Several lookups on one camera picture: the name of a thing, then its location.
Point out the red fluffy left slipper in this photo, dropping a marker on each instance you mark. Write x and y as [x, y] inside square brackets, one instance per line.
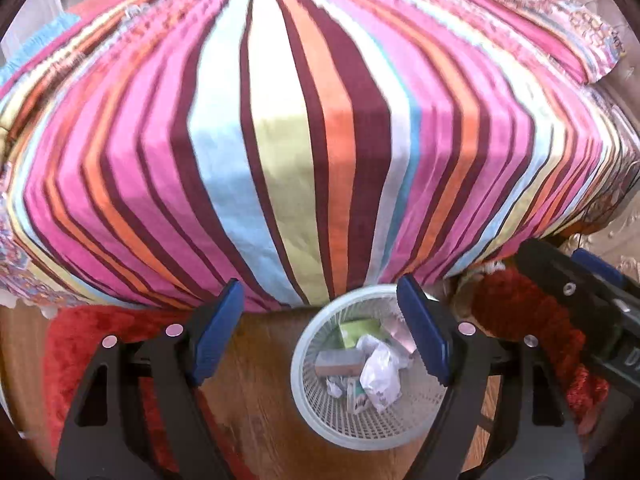
[71, 341]

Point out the striped colourful bed cover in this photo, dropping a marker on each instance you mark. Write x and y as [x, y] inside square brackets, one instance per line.
[153, 150]

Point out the red fluffy right slipper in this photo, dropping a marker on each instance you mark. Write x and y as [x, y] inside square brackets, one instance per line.
[511, 306]

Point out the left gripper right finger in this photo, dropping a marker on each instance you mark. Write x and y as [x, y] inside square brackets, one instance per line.
[533, 435]

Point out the pink white toilet cover packet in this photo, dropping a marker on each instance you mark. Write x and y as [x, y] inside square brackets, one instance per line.
[399, 331]

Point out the large white paper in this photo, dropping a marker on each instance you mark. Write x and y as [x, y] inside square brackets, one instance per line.
[380, 376]

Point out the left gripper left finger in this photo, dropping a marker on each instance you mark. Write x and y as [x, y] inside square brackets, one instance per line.
[106, 435]

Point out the teal white small box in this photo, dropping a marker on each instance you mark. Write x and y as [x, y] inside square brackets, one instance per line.
[357, 400]

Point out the cream carved nightstand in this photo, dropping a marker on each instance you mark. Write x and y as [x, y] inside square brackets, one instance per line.
[617, 244]

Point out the small white paper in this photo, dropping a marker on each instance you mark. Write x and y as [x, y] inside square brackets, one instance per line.
[335, 387]

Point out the white grey carton box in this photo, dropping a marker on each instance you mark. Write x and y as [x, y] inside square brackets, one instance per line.
[339, 362]

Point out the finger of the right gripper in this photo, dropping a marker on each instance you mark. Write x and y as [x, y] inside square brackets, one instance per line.
[559, 276]
[598, 267]

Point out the floral pink pillow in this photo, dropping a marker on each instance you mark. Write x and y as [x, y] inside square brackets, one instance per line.
[578, 40]

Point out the white mesh waste basket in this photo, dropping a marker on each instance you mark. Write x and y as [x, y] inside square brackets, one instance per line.
[409, 418]

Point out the green cardboard box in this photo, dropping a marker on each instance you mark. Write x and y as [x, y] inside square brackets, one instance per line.
[352, 331]

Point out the red fluffy slipper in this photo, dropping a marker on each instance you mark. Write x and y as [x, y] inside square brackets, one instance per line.
[71, 341]
[511, 306]

